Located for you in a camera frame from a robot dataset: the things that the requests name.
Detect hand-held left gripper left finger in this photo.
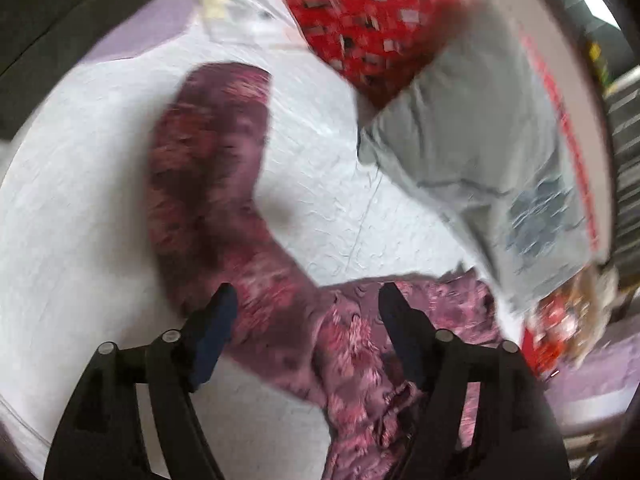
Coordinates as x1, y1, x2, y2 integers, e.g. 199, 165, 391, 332
44, 282, 239, 480

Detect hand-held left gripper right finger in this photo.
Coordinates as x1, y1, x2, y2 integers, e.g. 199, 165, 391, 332
377, 282, 572, 480

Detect purple floral pillowcase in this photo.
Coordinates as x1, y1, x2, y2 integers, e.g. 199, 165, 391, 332
147, 62, 506, 480

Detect plush toys in plastic bag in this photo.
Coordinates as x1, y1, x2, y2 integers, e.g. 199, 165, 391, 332
525, 265, 621, 376

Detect white quilted bed cover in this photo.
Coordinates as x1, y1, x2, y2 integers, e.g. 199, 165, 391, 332
0, 0, 521, 480

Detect grey embroidered pillow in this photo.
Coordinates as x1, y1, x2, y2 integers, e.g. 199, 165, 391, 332
356, 0, 608, 311

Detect red patterned pillow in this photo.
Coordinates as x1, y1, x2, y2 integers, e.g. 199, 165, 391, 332
280, 0, 601, 256

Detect wooden bed frame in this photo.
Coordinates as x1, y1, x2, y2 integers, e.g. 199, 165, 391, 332
550, 400, 633, 461

